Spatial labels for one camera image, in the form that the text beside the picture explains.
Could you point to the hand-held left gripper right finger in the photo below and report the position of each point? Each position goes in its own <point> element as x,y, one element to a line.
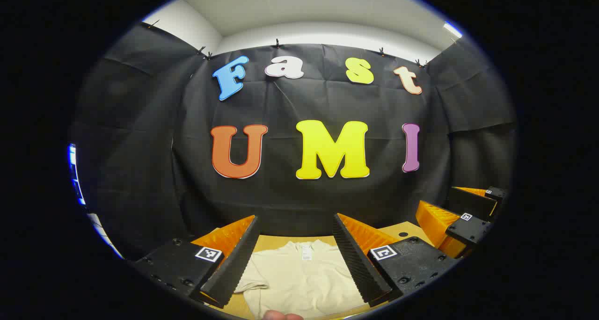
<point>358,264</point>

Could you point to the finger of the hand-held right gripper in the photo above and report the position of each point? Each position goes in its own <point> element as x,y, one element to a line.
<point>468,231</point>
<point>470,200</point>

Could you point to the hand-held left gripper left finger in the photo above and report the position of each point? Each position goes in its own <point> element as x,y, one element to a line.
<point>238,259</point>

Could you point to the laptop screen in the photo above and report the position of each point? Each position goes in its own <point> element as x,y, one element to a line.
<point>72,170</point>

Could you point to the ceiling light panel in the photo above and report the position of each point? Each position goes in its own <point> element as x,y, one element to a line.
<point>453,30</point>

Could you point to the black backdrop cloth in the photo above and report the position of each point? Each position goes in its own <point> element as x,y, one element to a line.
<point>304,100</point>

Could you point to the cream sweater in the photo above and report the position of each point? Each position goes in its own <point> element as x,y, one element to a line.
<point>299,282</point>

